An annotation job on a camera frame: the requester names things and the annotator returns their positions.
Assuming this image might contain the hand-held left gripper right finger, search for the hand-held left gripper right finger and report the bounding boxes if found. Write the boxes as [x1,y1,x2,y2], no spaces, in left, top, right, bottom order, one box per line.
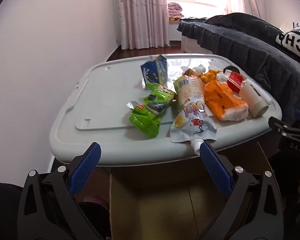
[197,141,284,240]

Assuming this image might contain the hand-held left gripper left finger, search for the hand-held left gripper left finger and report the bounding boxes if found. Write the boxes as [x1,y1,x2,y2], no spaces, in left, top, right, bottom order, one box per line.
[17,142,106,240]

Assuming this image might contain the white spout pouch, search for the white spout pouch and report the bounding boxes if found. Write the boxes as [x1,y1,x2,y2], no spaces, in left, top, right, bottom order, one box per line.
[170,101,217,155]

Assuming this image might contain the brown cardboard box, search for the brown cardboard box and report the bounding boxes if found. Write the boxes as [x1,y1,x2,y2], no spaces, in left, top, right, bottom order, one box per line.
[109,141,284,240]

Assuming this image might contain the black sock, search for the black sock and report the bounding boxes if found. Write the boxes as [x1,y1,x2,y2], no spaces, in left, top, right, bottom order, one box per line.
[223,65,239,74]

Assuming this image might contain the pink textured cloth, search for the pink textured cloth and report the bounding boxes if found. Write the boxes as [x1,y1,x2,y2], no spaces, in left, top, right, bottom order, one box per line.
[84,194,109,211]

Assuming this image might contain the white plastic bottle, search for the white plastic bottle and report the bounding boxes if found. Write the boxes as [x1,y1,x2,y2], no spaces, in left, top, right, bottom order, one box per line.
[239,81,274,118]

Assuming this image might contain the red packet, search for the red packet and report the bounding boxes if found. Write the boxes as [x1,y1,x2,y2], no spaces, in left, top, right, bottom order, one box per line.
[226,71,246,92]

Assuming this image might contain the orange snack packet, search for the orange snack packet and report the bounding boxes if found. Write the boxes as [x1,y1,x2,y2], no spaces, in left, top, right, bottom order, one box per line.
[204,79,249,122]

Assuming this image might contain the grey plastic storage box lid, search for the grey plastic storage box lid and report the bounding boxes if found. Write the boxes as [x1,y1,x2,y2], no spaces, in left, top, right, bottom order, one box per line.
[49,54,282,167]

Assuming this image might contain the green snack packet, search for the green snack packet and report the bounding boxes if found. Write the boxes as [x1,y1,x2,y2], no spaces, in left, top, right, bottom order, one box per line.
[126,82,176,138]

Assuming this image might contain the yellow-green cracker packet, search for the yellow-green cracker packet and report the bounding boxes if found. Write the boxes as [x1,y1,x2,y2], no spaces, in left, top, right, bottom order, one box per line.
[174,74,206,111]

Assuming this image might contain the orange toy dinosaur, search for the orange toy dinosaur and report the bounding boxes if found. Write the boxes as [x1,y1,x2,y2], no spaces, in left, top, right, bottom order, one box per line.
[201,70,224,84]

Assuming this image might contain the dark grey blanket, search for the dark grey blanket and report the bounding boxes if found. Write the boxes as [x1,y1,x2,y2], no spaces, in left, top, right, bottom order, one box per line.
[177,12,300,131]

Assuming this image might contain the white crumpled tissue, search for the white crumpled tissue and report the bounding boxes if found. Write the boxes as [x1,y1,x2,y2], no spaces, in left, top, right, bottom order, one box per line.
[181,64,222,74]

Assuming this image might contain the blue snack packet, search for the blue snack packet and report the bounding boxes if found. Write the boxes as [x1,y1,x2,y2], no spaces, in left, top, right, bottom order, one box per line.
[140,55,168,89]

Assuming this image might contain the folded pink blankets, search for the folded pink blankets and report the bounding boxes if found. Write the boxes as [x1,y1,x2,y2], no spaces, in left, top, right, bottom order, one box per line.
[168,2,184,22]

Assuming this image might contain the white bed frame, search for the white bed frame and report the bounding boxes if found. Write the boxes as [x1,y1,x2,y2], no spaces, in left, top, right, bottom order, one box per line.
[181,32,213,54]

